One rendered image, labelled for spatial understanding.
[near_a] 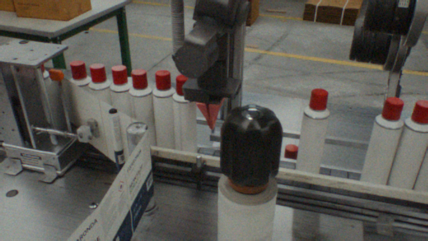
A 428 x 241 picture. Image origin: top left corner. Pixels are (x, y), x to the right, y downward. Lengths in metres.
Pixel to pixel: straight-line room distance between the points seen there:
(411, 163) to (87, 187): 0.66
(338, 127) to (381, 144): 0.38
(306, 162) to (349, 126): 0.38
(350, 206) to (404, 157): 0.15
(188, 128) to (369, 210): 0.41
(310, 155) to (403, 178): 0.19
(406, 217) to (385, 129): 0.19
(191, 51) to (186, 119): 0.25
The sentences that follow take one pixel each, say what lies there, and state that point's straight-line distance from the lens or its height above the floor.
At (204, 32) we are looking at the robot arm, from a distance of 0.64.
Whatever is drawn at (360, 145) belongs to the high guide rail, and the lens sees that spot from 0.88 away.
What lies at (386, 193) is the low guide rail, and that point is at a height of 0.90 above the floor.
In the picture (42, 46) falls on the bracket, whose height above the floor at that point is 1.14.
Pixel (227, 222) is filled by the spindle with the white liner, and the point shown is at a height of 1.02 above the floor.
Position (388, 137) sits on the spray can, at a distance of 0.81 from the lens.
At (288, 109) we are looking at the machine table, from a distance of 1.24.
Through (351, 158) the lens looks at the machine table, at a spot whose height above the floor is 0.83.
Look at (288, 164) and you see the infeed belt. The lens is 0.92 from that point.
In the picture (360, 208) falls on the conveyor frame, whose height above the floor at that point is 0.86.
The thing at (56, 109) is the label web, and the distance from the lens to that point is 0.93.
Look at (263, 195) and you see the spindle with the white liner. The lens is 0.54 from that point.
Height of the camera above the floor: 1.43
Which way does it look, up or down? 31 degrees down
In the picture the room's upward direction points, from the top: straight up
